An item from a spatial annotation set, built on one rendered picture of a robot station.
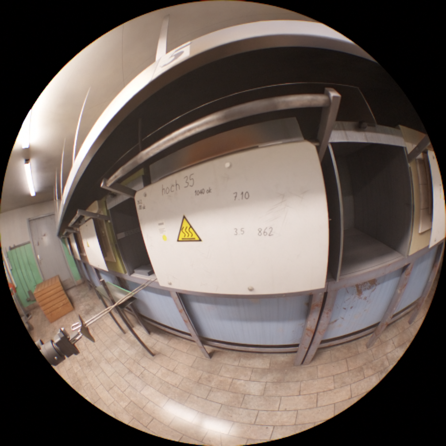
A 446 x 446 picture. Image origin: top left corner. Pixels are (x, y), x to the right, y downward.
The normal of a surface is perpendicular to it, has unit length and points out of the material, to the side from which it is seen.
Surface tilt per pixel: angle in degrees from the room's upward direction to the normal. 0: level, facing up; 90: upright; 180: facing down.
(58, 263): 90
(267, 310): 90
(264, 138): 90
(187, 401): 0
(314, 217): 90
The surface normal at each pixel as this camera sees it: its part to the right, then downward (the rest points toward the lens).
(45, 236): 0.92, -0.14
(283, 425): -0.20, -0.97
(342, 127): -0.33, 0.20
